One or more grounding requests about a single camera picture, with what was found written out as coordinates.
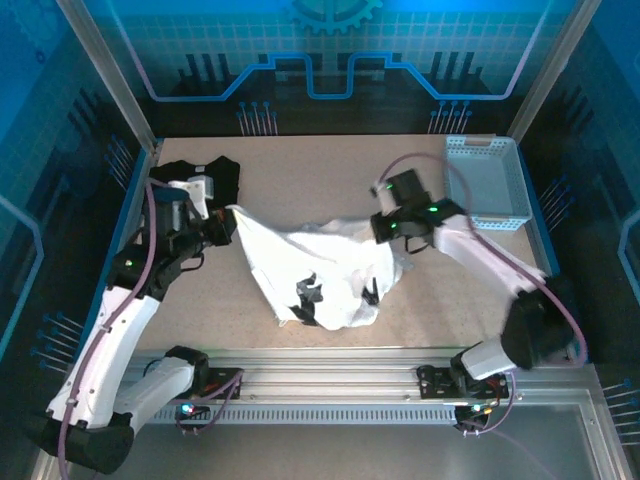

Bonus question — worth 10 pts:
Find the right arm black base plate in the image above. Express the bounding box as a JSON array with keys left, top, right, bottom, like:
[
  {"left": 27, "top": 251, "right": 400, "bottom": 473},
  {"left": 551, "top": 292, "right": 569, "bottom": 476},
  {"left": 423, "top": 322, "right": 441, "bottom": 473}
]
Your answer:
[{"left": 417, "top": 364, "right": 516, "bottom": 401}]

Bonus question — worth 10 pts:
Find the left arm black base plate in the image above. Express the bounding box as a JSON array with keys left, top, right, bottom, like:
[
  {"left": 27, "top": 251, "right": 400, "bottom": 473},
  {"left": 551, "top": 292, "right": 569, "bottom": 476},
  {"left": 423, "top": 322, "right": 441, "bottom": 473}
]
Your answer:
[{"left": 152, "top": 367, "right": 246, "bottom": 401}]

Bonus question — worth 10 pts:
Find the aluminium frame post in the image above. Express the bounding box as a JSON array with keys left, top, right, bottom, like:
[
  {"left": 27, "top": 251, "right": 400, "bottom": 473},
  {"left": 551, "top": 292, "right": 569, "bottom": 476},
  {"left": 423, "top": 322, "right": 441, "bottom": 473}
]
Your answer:
[
  {"left": 508, "top": 0, "right": 602, "bottom": 146},
  {"left": 54, "top": 0, "right": 164, "bottom": 154}
]

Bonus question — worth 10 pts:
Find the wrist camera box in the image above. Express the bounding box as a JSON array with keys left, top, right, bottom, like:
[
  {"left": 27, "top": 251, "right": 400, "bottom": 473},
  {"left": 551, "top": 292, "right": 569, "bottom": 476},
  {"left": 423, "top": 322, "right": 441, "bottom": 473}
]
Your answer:
[
  {"left": 168, "top": 174, "right": 216, "bottom": 221},
  {"left": 368, "top": 179, "right": 399, "bottom": 214}
]

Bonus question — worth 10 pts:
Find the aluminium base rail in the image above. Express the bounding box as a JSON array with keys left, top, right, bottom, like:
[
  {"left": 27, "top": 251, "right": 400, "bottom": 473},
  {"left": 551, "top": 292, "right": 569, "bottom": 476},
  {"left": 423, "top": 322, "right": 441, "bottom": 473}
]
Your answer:
[{"left": 64, "top": 344, "right": 601, "bottom": 426}]

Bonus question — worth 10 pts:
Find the white t-shirt with black print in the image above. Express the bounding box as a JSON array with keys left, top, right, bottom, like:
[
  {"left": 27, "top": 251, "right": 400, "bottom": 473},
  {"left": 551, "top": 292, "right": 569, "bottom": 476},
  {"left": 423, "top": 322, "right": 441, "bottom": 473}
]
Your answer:
[{"left": 231, "top": 204, "right": 417, "bottom": 332}]

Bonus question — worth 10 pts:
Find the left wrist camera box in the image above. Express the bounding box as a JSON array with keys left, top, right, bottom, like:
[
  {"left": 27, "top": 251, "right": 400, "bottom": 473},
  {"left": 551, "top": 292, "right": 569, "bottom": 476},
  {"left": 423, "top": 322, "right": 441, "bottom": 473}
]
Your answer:
[{"left": 168, "top": 174, "right": 216, "bottom": 221}]

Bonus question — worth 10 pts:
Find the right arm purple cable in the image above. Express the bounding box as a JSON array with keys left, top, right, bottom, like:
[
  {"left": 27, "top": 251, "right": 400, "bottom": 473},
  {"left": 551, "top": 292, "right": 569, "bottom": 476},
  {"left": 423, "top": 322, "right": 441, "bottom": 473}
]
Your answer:
[{"left": 377, "top": 152, "right": 590, "bottom": 436}]

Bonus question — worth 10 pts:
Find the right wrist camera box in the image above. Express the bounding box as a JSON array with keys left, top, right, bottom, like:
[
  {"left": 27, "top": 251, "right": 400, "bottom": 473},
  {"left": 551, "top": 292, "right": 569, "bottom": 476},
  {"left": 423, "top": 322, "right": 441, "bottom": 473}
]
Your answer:
[{"left": 368, "top": 179, "right": 399, "bottom": 214}]

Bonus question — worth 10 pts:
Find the folded black t-shirt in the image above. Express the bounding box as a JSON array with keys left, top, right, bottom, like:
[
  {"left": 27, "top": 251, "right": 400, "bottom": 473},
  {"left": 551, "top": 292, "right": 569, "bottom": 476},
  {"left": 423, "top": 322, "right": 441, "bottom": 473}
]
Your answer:
[{"left": 148, "top": 155, "right": 242, "bottom": 212}]

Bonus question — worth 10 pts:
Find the slotted metal cable duct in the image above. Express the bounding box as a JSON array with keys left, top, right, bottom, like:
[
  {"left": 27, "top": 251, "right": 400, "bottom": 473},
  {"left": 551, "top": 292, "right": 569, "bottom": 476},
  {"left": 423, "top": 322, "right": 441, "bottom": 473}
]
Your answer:
[{"left": 79, "top": 404, "right": 459, "bottom": 426}]

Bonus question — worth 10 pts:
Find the pale perforated plastic basket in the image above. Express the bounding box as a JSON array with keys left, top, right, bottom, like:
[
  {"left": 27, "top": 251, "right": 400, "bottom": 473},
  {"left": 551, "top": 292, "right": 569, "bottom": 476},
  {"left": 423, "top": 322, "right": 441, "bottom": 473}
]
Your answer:
[{"left": 442, "top": 134, "right": 532, "bottom": 234}]

